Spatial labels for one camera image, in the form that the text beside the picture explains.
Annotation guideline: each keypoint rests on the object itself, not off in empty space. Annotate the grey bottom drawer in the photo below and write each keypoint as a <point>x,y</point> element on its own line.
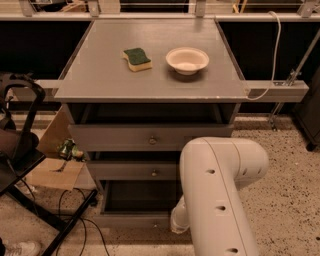
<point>138,203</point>

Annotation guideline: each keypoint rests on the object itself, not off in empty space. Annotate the grey drawer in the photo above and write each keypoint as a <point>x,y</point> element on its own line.
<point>142,137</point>
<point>130,170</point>
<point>138,203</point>

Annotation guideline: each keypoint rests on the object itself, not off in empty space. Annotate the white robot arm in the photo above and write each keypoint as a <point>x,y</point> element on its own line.
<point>212,170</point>

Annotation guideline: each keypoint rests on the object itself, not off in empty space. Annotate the grey drawer cabinet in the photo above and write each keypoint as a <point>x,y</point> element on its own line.
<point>100,59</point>

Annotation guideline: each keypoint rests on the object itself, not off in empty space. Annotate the grey top drawer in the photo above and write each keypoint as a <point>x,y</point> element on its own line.
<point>142,137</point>

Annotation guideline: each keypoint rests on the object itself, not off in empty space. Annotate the grey middle drawer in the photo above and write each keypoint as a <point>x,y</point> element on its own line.
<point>130,170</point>

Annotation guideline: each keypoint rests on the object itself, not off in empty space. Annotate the green yellow sponge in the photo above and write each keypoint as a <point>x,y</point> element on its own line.
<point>137,59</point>

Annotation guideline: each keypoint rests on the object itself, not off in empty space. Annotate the white bowl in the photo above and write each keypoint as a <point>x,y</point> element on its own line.
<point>187,60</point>

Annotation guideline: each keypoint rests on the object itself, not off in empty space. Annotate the green crumpled packet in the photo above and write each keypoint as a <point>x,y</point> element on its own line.
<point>69,151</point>

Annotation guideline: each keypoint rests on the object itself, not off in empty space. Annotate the brown cardboard sheet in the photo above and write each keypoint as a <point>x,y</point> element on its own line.
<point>54,171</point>

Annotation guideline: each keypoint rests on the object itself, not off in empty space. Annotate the black chair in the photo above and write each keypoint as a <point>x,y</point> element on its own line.
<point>19,156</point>

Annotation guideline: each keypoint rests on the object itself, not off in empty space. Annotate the metal diagonal strut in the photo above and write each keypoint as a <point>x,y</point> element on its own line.
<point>291,79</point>

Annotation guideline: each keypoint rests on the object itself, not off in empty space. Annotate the dark cabinet at right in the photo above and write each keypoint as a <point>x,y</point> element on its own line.
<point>307,112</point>

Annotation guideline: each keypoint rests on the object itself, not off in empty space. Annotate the white sneaker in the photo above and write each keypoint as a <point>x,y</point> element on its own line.
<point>29,248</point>

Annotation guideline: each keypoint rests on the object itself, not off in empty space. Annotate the grey metal rail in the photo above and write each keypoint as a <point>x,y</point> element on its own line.
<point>173,91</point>

